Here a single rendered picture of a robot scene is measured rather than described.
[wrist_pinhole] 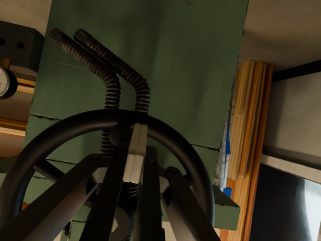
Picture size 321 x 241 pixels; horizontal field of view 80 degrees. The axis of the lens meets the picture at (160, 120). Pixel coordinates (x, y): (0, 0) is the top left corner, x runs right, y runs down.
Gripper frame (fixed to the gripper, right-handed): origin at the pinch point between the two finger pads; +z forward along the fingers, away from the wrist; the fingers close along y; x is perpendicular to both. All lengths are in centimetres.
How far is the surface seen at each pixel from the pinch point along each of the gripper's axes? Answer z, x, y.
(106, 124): 5.9, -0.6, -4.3
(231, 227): 16.9, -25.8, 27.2
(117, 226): 0.6, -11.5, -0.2
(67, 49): 17.0, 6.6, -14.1
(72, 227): 8.0, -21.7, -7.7
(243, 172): 116, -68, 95
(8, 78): 18.7, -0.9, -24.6
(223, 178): 85, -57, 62
